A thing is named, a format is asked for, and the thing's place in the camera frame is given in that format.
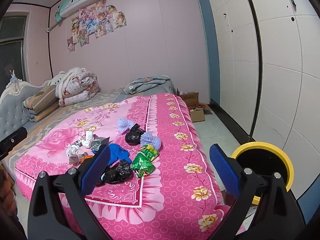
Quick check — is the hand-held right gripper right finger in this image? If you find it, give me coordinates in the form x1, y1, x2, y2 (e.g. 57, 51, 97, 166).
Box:
209, 144, 307, 240

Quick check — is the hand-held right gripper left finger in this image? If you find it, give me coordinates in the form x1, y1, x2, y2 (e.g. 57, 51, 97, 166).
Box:
27, 144, 112, 240

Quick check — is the large black plastic bag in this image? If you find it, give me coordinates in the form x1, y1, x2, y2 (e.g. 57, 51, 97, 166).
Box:
101, 159, 134, 184

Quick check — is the silver foil wrapper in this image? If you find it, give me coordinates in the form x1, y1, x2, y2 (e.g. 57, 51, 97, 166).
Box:
90, 137, 110, 153

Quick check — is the white and orange drink pouch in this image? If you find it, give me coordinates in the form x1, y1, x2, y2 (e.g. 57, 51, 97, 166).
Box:
66, 142, 95, 166

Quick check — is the blue cloth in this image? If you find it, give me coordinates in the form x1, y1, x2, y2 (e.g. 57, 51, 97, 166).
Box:
109, 144, 132, 167

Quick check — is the white cloth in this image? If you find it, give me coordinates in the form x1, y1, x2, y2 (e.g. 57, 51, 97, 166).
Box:
81, 130, 97, 148

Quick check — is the yellow rimmed bin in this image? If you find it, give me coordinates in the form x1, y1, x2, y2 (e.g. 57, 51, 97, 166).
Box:
230, 142, 294, 205

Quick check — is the black bin liner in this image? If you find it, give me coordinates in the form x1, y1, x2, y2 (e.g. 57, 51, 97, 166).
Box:
236, 148, 288, 180

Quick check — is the green snack packet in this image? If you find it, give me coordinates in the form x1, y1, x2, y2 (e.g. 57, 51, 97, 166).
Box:
130, 152, 155, 178
139, 144, 159, 160

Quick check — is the small black plastic bag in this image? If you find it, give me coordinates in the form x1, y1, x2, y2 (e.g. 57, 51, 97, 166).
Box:
125, 124, 145, 145

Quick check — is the purple yarn pom-pom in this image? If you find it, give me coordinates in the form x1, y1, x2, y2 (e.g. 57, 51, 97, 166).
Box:
140, 131, 162, 150
117, 116, 134, 134

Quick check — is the person's left hand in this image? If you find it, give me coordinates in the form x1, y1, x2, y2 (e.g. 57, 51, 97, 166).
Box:
0, 170, 17, 217

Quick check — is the grey tufted headboard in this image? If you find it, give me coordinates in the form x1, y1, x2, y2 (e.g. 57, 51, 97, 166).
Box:
0, 70, 50, 143

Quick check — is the striped folded quilt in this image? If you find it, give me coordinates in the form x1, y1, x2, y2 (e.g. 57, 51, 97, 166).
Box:
22, 85, 60, 123

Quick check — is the low open cardboard box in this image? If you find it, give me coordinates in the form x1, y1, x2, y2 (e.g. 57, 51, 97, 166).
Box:
190, 104, 213, 123

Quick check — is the pink floral blanket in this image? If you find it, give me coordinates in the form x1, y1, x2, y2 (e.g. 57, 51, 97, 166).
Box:
15, 92, 250, 240

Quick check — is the cardboard box with raised flaps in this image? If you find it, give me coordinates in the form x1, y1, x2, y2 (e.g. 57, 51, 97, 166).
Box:
179, 91, 199, 109

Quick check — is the white plush toy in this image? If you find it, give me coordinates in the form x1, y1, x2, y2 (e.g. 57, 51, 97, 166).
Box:
42, 71, 68, 87

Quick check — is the plain grey bed sheet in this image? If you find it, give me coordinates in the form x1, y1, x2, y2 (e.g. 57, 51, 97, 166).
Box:
117, 90, 175, 100

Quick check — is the floral folded quilt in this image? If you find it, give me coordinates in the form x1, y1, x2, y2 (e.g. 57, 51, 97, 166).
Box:
51, 67, 99, 108

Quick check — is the dark window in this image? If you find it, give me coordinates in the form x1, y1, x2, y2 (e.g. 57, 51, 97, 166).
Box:
0, 15, 29, 85

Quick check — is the grey floral blanket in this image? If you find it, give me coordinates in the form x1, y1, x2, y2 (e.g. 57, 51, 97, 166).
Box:
124, 75, 177, 97

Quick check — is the white and blue wardrobe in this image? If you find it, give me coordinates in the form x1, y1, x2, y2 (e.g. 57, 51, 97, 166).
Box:
195, 0, 320, 205

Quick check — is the grey air conditioner pipe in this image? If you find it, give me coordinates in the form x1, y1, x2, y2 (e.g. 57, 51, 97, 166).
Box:
46, 20, 63, 33

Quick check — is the air conditioner with teal cover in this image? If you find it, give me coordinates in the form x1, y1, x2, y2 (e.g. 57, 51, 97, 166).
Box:
54, 0, 105, 22

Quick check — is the cluster of wall posters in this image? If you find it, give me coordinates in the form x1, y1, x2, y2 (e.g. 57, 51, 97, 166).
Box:
66, 1, 127, 54

